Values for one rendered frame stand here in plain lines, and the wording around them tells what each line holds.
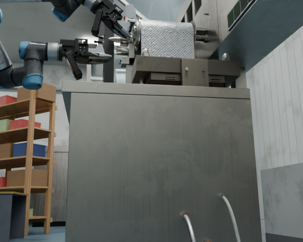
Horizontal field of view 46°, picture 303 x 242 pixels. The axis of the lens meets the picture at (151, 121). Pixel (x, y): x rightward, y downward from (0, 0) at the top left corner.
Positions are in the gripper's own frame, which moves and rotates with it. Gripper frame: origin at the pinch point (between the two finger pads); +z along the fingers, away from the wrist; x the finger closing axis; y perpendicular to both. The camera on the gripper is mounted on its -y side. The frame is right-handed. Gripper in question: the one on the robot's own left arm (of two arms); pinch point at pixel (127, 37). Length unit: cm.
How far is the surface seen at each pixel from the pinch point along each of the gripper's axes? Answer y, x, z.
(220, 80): 0.0, -25.2, 43.1
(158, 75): -14.8, -25.3, 24.2
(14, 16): 134, 602, -358
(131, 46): -1.6, 0.7, 4.0
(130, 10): 38, 51, -23
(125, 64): -9.7, 1.0, 7.5
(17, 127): -43, 537, -160
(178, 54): 6.7, -6.5, 22.6
